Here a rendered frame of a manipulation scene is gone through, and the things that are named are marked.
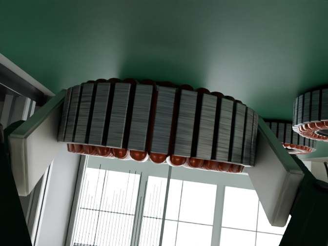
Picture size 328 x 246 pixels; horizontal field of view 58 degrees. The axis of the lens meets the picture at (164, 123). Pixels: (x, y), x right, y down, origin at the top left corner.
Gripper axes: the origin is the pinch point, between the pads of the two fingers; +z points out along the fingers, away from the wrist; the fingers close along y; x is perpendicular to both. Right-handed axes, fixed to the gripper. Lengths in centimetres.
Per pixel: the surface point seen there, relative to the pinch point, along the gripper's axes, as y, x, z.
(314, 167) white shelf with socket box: 49, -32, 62
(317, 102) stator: 13.5, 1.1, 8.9
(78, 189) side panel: -16, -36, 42
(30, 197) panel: -17.1, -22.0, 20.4
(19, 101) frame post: -18.5, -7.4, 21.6
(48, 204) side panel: -17.1, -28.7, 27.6
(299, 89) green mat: 12.8, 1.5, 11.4
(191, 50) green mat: 1.7, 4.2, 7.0
